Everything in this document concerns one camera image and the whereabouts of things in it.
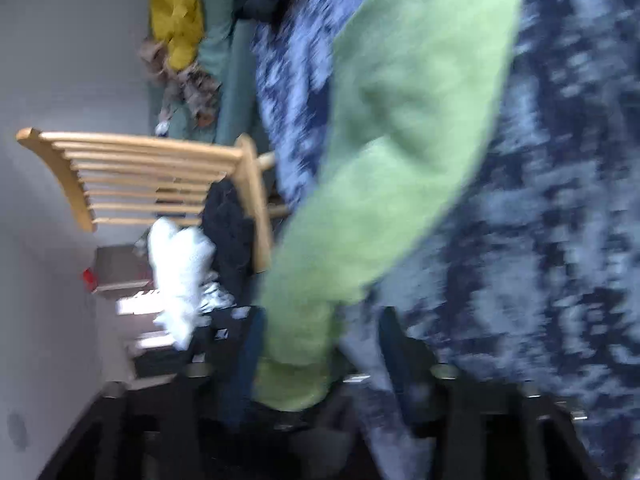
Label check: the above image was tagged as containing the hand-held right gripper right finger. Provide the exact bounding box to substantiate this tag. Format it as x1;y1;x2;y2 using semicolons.
377;305;603;480

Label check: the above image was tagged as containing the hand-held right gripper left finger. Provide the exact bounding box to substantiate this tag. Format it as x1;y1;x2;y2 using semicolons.
37;305;301;480

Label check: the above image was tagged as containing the green t-shirt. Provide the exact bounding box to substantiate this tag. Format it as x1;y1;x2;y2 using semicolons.
252;0;526;411

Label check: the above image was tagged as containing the white cloth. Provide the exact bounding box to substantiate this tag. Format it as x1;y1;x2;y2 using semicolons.
147;217;236;351

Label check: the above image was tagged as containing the black clothing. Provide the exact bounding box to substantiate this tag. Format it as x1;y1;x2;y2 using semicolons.
200;180;256;311

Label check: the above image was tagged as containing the wooden slatted chair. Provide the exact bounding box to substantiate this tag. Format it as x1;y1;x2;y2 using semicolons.
16;127;291;273

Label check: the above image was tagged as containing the blue patterned blanket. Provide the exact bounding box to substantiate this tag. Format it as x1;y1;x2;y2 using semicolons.
252;0;640;480

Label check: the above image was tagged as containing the floral patterned cloth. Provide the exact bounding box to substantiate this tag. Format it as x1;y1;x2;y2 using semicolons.
137;37;223;128

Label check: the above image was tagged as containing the teal cushion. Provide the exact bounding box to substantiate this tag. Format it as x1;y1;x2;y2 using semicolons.
147;0;261;143

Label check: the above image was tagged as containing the yellow cloth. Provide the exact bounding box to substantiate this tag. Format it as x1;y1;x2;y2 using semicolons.
145;0;206;72

